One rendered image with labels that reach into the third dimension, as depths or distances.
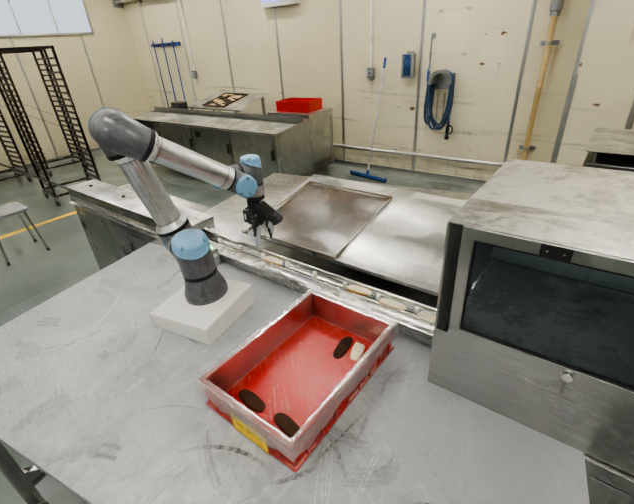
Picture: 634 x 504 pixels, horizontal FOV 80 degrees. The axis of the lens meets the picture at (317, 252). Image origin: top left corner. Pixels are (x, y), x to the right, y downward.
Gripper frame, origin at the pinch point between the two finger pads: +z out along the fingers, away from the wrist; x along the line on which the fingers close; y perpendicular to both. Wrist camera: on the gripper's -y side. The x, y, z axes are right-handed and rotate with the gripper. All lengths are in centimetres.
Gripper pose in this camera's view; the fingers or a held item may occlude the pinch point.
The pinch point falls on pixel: (265, 241)
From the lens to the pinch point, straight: 157.3
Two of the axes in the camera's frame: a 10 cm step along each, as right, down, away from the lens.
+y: -8.0, -2.5, 5.4
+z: 0.6, 8.7, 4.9
